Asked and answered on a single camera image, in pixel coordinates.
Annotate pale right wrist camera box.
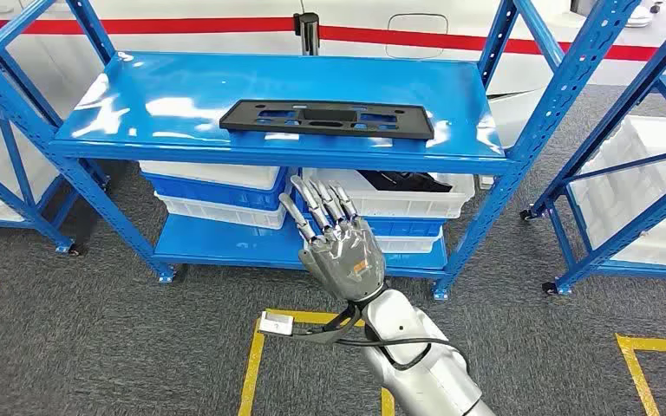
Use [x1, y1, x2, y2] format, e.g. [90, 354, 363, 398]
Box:
[258, 311, 295, 337]

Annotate black camera bracket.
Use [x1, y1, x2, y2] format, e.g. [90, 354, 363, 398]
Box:
[291, 301, 369, 346]

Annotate white round pedestal base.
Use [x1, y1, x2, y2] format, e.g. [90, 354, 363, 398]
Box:
[625, 3, 656, 29]

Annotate black plastic panel part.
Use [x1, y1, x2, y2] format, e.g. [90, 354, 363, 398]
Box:
[219, 99, 436, 142]

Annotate yellow floor tape square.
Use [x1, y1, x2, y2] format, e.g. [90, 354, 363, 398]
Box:
[238, 309, 396, 416]
[615, 335, 666, 416]

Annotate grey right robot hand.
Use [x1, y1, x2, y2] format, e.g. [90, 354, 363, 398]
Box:
[277, 174, 389, 304]

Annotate black chrome barrier post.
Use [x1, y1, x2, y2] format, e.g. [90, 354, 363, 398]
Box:
[293, 11, 321, 57]

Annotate black parts in crate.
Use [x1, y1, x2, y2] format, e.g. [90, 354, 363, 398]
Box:
[357, 169, 454, 193]

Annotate white vehicle with red stripe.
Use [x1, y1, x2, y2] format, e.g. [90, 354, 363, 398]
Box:
[0, 0, 666, 151]

